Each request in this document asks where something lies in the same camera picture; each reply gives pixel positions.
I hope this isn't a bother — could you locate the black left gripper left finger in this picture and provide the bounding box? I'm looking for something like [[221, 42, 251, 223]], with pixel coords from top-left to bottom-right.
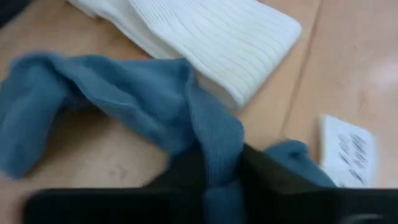
[[23, 146, 208, 224]]

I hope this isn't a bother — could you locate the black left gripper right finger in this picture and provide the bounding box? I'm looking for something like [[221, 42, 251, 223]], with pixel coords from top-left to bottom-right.
[[241, 143, 398, 224]]

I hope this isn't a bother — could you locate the grey-blue ribbed cloth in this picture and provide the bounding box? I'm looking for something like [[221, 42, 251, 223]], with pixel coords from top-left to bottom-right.
[[0, 51, 338, 224]]

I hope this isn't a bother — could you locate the white ribbed cloth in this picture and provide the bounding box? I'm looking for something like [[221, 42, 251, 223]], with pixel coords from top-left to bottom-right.
[[67, 0, 302, 108]]

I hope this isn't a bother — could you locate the black cloth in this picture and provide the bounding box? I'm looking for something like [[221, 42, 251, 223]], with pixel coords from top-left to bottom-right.
[[0, 0, 32, 29]]

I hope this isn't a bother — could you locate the white printed label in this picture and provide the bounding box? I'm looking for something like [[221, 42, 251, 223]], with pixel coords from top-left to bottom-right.
[[318, 114, 379, 188]]

